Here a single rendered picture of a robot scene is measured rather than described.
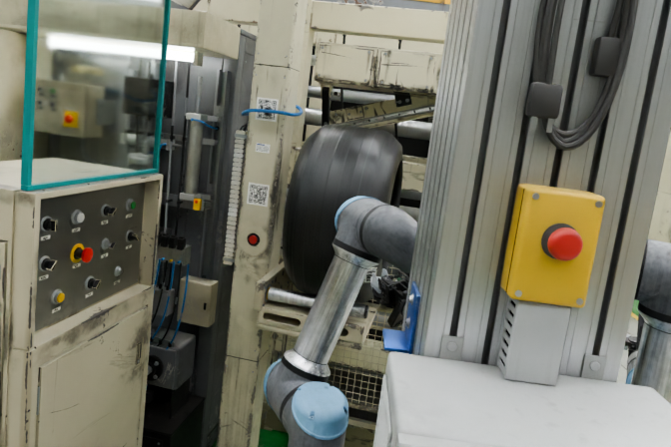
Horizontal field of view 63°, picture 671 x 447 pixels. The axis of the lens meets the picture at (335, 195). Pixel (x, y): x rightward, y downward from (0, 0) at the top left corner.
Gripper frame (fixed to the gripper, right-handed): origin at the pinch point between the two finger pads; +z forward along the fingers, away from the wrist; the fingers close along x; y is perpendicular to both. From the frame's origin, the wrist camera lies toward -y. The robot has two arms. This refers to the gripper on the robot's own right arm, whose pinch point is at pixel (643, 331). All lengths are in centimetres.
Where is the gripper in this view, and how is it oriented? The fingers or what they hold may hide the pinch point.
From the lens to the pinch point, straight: 166.3
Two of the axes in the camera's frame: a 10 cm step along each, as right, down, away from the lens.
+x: 8.8, 0.4, -4.7
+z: 4.7, -0.7, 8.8
